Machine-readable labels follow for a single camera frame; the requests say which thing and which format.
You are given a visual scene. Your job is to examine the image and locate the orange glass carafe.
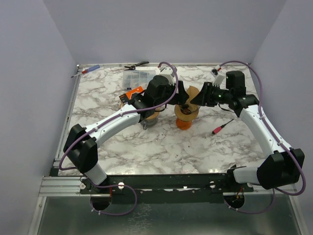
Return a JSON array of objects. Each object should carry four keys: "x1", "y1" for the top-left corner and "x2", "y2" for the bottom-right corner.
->
[{"x1": 176, "y1": 118, "x2": 192, "y2": 130}]

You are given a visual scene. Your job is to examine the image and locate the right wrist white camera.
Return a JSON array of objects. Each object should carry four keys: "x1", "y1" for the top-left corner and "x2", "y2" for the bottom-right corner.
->
[{"x1": 211, "y1": 65, "x2": 226, "y2": 87}]

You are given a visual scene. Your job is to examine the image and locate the red blue screwdriver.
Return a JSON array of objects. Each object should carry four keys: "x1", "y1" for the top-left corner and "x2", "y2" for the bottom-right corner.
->
[{"x1": 71, "y1": 65, "x2": 100, "y2": 78}]

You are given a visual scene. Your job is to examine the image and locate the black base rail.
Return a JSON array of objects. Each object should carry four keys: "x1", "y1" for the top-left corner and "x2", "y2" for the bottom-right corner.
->
[{"x1": 48, "y1": 167, "x2": 260, "y2": 205}]

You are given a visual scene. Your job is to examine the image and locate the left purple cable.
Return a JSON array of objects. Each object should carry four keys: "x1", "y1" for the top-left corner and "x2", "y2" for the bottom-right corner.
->
[{"x1": 58, "y1": 61, "x2": 178, "y2": 216}]

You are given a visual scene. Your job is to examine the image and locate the wrist white camera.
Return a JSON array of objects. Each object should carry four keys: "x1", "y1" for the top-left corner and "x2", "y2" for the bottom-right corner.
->
[
  {"x1": 159, "y1": 66, "x2": 177, "y2": 79},
  {"x1": 211, "y1": 65, "x2": 226, "y2": 87}
]

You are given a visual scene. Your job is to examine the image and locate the wooden dripper ring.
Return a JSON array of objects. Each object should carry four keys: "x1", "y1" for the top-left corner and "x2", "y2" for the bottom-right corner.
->
[
  {"x1": 145, "y1": 110, "x2": 162, "y2": 121},
  {"x1": 174, "y1": 105, "x2": 199, "y2": 122}
]

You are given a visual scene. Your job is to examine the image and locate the pink handled tool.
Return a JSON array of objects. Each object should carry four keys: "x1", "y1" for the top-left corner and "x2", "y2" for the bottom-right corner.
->
[{"x1": 212, "y1": 119, "x2": 234, "y2": 135}]

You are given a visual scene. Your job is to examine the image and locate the clear plastic screw organizer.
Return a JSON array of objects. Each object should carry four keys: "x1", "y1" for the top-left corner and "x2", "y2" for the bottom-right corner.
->
[{"x1": 122, "y1": 70, "x2": 156, "y2": 91}]

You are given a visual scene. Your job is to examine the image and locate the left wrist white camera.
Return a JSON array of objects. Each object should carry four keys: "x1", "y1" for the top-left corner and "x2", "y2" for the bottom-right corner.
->
[{"x1": 159, "y1": 66, "x2": 177, "y2": 79}]

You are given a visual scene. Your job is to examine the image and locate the orange coffee filter box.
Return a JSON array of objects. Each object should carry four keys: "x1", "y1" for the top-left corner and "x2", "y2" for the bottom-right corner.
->
[{"x1": 119, "y1": 86, "x2": 144, "y2": 109}]

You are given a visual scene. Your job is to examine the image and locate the grey glass dripper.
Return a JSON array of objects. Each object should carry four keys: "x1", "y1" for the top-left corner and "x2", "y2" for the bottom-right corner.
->
[{"x1": 179, "y1": 104, "x2": 200, "y2": 115}]

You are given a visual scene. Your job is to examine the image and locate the brown paper coffee filter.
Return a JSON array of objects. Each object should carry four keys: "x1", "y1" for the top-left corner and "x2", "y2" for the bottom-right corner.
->
[{"x1": 185, "y1": 86, "x2": 200, "y2": 112}]

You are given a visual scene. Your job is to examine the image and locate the purple cable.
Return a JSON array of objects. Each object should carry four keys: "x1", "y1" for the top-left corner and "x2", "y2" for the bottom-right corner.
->
[
  {"x1": 216, "y1": 60, "x2": 307, "y2": 215},
  {"x1": 58, "y1": 61, "x2": 178, "y2": 216}
]

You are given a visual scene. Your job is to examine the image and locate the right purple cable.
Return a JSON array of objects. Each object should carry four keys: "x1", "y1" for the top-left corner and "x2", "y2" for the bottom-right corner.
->
[{"x1": 216, "y1": 60, "x2": 307, "y2": 215}]

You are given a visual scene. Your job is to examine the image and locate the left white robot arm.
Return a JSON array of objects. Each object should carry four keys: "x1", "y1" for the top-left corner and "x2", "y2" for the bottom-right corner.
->
[{"x1": 63, "y1": 72, "x2": 189, "y2": 185}]

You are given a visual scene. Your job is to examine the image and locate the black pliers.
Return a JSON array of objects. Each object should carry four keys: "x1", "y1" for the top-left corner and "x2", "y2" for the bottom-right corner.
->
[{"x1": 124, "y1": 61, "x2": 149, "y2": 71}]

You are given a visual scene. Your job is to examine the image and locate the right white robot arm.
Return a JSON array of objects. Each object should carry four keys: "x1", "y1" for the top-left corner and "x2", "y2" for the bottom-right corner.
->
[{"x1": 191, "y1": 69, "x2": 305, "y2": 189}]

